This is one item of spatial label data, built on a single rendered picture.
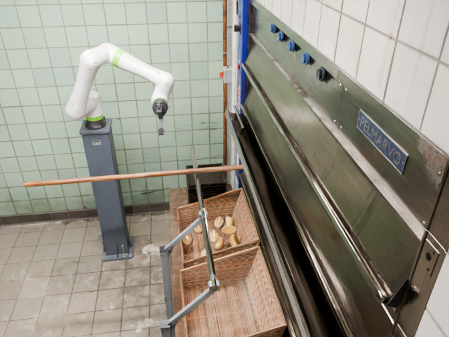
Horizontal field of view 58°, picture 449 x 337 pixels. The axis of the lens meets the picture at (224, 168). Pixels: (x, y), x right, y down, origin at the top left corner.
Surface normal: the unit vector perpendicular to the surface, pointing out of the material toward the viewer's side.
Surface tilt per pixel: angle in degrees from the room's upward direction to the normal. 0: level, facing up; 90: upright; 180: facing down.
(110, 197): 90
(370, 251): 70
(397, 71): 90
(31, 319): 0
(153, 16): 90
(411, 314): 90
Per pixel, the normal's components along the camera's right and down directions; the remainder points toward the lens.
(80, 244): 0.00, -0.85
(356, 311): -0.93, -0.22
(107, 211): 0.16, 0.51
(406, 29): -0.99, 0.07
